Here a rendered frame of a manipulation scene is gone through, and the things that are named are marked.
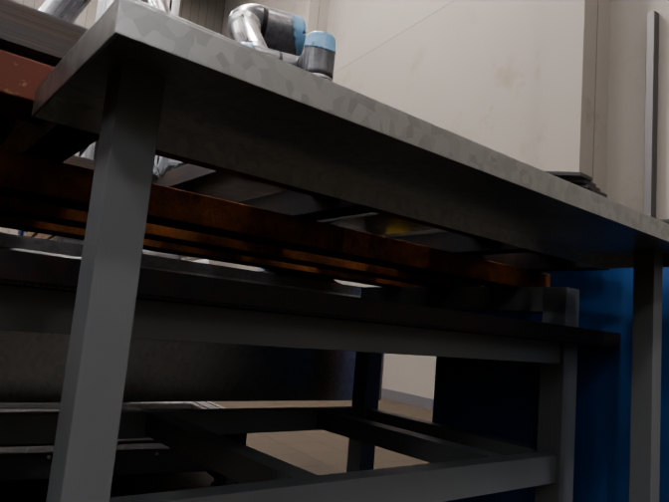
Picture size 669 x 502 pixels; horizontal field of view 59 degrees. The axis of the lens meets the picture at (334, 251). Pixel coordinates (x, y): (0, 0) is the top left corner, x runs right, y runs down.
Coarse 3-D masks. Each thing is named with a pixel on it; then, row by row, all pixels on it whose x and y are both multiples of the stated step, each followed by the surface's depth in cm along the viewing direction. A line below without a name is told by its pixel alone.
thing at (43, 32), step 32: (0, 0) 65; (0, 32) 65; (32, 32) 67; (64, 32) 69; (0, 128) 100; (224, 192) 134; (256, 192) 131; (352, 224) 160; (384, 224) 156; (416, 224) 152
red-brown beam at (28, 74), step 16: (0, 64) 65; (16, 64) 66; (32, 64) 67; (48, 64) 71; (0, 80) 65; (16, 80) 66; (32, 80) 67; (0, 96) 66; (16, 96) 66; (32, 96) 67; (0, 112) 72; (16, 112) 71; (192, 160) 86; (240, 176) 93; (256, 176) 92; (304, 192) 100; (432, 224) 119; (544, 256) 147
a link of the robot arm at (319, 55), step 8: (312, 32) 139; (320, 32) 138; (312, 40) 138; (320, 40) 138; (328, 40) 138; (312, 48) 138; (320, 48) 137; (328, 48) 138; (304, 56) 140; (312, 56) 137; (320, 56) 137; (328, 56) 138; (304, 64) 139; (312, 64) 137; (320, 64) 137; (328, 64) 138; (312, 72) 137; (320, 72) 137; (328, 72) 138
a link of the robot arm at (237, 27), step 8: (240, 8) 169; (248, 8) 170; (256, 8) 173; (232, 16) 168; (240, 16) 166; (248, 16) 167; (256, 16) 169; (232, 24) 167; (240, 24) 161; (248, 24) 159; (256, 24) 164; (232, 32) 167; (240, 32) 156; (248, 32) 153; (256, 32) 155; (240, 40) 152; (248, 40) 148; (256, 40) 148; (264, 40) 156; (256, 48) 142; (264, 48) 144; (280, 56) 144
